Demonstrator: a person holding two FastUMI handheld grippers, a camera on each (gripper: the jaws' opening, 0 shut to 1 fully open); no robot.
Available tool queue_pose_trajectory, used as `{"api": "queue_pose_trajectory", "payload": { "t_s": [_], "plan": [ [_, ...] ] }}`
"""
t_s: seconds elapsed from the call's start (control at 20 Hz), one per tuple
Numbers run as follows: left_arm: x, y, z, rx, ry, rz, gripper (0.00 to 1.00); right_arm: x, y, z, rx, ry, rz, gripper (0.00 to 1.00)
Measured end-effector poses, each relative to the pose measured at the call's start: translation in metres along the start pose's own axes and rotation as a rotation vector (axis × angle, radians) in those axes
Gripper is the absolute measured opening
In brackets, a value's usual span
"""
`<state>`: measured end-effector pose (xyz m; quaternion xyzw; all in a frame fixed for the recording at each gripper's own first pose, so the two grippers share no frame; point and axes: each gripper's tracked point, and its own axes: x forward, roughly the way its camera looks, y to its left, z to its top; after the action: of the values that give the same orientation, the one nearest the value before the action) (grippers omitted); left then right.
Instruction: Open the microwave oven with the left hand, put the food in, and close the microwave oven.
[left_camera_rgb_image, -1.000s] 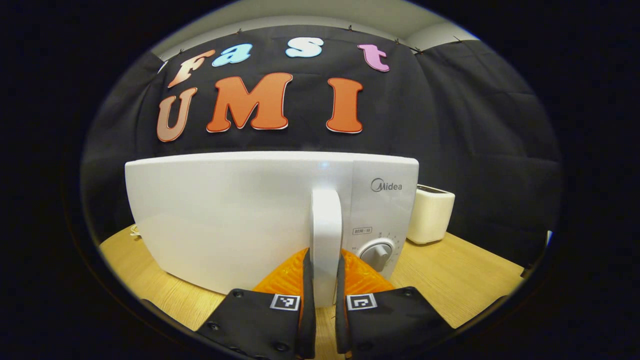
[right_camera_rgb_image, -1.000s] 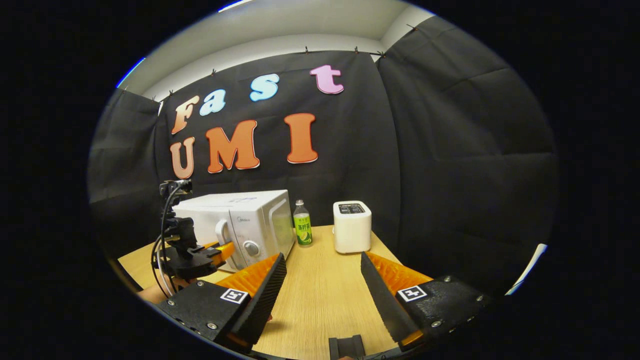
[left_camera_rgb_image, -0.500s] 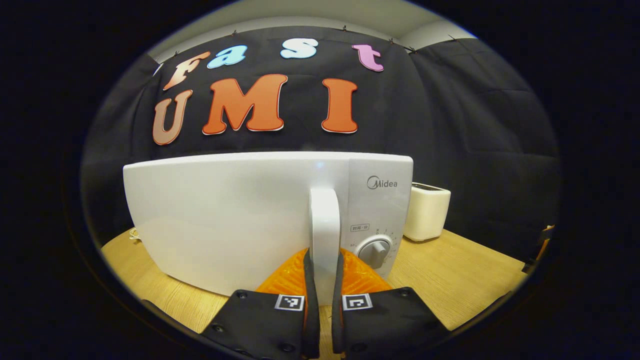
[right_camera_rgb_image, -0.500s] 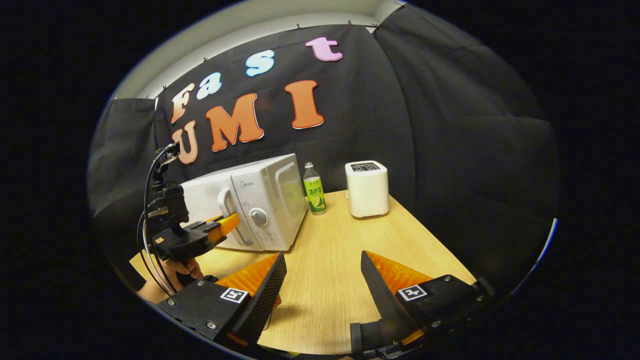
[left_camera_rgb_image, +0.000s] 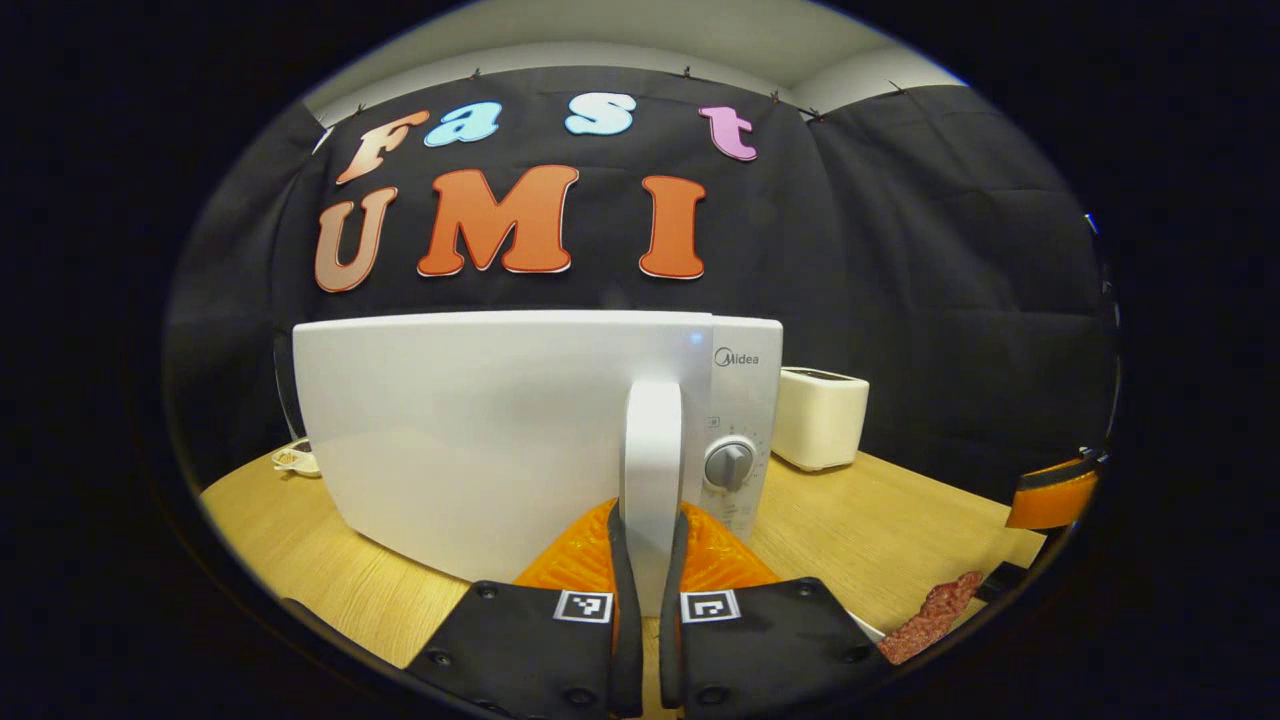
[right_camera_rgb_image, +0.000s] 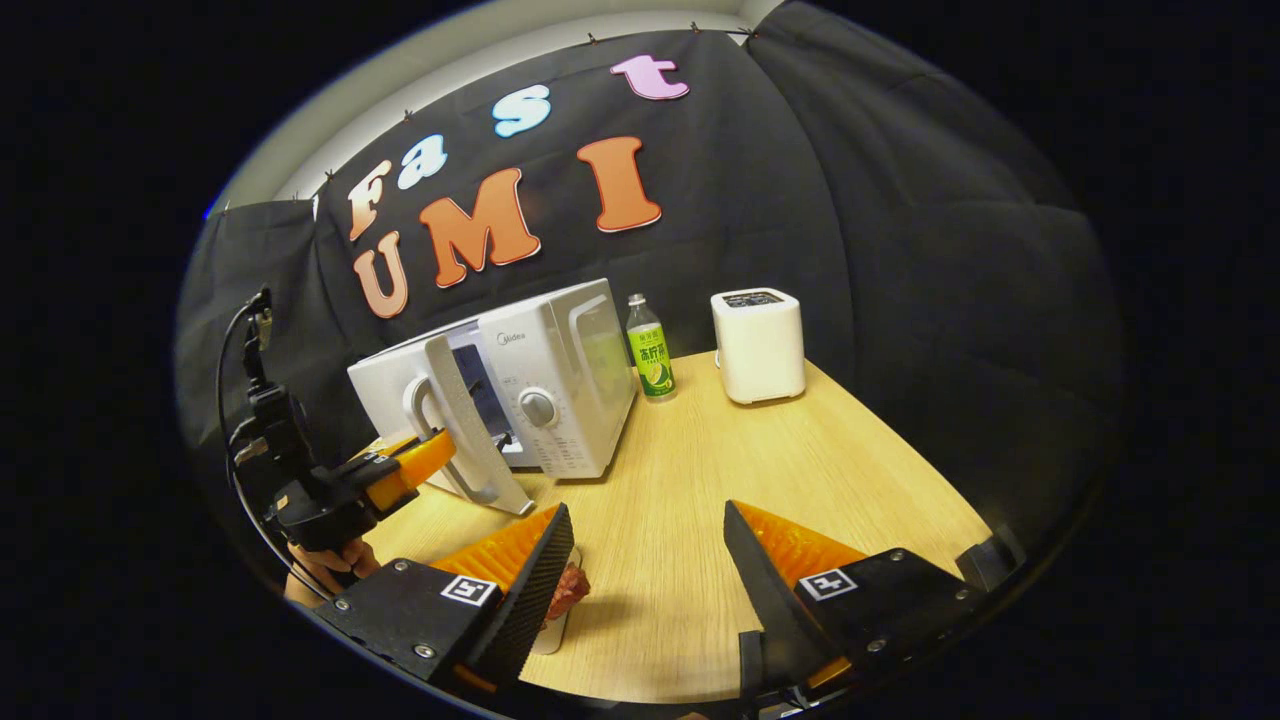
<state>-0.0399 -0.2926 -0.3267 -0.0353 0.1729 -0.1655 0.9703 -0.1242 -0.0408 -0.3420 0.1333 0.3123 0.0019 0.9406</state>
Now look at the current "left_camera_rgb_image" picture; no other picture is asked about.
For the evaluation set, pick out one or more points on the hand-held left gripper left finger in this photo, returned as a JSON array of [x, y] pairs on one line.
[[627, 650]]

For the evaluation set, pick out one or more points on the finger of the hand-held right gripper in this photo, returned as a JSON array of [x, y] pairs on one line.
[[1003, 580], [1055, 500]]

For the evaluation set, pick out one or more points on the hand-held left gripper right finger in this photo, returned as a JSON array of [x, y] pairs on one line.
[[672, 650]]

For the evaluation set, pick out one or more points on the red marbled meat slice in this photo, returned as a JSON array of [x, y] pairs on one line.
[[930, 615]]

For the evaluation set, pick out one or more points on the white microwave oven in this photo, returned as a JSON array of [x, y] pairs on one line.
[[480, 430]]

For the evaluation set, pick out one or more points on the white plastic tray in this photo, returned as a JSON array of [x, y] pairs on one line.
[[868, 627]]

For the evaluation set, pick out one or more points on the cream white toaster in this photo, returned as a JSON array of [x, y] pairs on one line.
[[820, 420]]

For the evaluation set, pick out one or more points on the white divided dish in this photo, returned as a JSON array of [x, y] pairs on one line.
[[298, 460]]

